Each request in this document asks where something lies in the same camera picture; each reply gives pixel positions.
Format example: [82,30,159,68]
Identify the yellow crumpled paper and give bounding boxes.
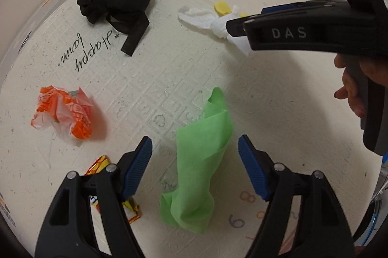
[214,1,247,18]

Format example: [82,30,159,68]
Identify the green cloth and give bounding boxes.
[160,87,233,235]

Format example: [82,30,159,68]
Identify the printed play mat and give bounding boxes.
[0,0,382,258]

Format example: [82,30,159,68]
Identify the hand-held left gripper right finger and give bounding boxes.
[238,134,355,258]

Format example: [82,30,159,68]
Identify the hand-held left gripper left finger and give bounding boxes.
[35,136,153,258]

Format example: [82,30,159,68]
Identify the yellow snack packet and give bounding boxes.
[84,155,142,224]

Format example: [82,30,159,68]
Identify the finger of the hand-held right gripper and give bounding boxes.
[243,7,388,59]
[226,0,350,38]

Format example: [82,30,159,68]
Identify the orange crumpled wrapper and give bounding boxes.
[30,86,93,140]

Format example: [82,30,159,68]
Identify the white tissue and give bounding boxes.
[177,5,253,56]

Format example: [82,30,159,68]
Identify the person's right hand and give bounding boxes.
[333,53,388,120]

